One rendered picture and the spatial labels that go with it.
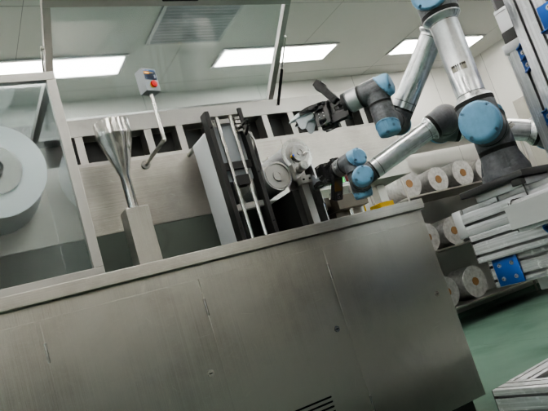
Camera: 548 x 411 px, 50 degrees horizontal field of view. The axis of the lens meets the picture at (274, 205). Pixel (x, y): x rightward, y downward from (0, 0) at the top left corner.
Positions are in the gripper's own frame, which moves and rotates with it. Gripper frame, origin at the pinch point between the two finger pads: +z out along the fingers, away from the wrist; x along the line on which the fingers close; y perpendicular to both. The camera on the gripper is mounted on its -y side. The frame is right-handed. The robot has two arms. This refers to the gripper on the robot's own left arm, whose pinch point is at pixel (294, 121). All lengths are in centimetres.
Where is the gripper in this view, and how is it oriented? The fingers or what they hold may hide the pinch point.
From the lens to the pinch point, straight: 206.2
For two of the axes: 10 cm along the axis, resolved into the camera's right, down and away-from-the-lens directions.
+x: 5.1, 1.4, 8.5
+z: -8.3, 3.4, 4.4
